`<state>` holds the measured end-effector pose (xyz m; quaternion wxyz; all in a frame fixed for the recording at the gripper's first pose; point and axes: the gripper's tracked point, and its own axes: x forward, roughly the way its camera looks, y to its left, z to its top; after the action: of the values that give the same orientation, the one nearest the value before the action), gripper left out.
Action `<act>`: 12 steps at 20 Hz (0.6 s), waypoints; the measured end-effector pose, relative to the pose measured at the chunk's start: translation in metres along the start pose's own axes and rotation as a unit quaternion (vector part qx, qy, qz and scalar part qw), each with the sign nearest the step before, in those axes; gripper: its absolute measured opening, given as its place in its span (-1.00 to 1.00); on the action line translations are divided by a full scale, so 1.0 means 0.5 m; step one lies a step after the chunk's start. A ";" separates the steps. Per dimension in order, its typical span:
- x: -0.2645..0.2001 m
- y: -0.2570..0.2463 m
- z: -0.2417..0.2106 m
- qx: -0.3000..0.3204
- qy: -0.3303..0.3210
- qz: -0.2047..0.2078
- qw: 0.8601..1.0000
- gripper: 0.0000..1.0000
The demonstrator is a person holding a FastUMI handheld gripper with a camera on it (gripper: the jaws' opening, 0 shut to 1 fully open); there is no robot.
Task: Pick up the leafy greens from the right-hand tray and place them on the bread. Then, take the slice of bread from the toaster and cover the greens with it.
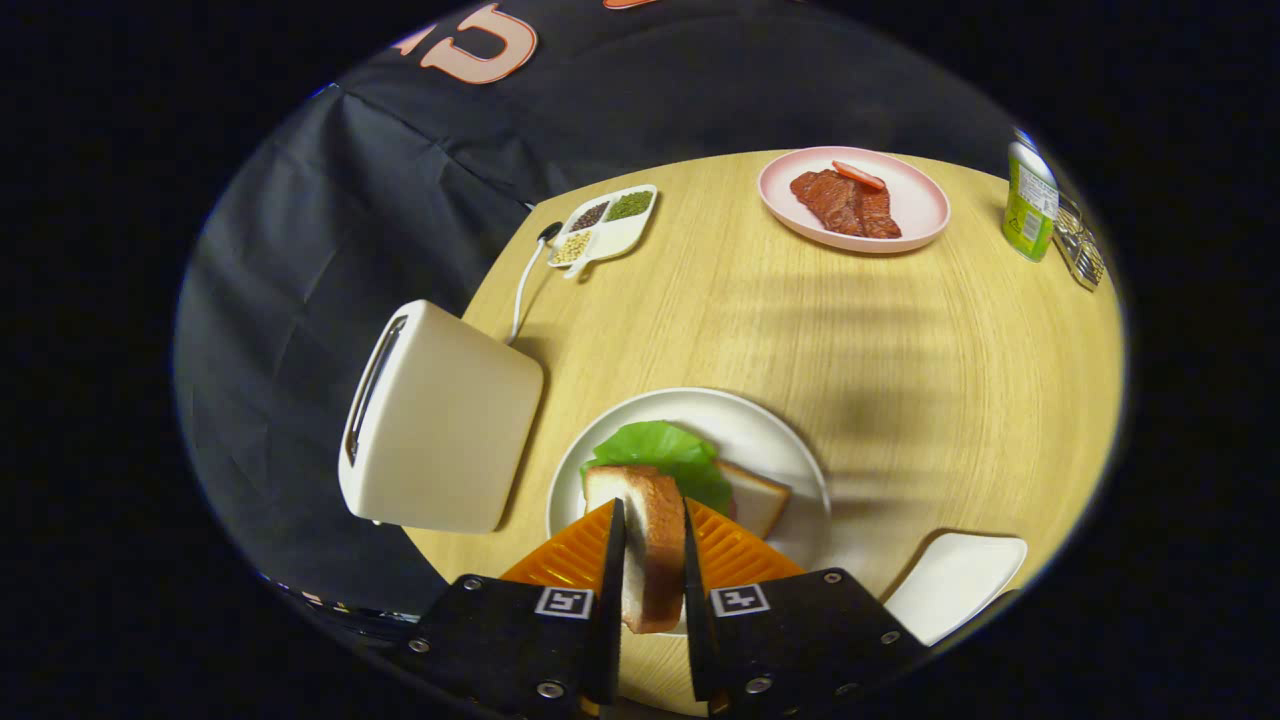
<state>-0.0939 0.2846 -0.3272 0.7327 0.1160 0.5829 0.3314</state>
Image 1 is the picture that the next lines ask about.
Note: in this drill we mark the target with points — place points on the brown meat slices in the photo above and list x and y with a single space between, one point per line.
845 205

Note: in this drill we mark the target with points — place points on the toasted white bread slice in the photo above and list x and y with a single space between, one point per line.
650 550

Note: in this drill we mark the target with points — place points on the cream white toaster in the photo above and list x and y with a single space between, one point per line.
450 420

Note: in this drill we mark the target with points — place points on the white divided seasoning dish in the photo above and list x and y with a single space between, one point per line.
615 235

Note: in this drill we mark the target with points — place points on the pink round plate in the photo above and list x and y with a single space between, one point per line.
915 205

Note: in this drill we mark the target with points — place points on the white square plate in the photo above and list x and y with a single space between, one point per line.
950 585

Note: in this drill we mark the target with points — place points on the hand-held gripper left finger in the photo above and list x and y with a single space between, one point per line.
500 640

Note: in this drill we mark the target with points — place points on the grey round plate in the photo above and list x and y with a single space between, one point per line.
760 430

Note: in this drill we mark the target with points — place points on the red food slice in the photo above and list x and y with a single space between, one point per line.
860 176

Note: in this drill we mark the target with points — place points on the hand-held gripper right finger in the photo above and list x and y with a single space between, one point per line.
800 640

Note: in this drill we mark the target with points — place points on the white bread slice with crust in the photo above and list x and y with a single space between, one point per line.
755 500

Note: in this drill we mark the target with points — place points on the silver bottle with green label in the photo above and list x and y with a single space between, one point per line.
1030 205

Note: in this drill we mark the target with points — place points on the green lettuce leaf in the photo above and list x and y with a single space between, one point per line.
660 450

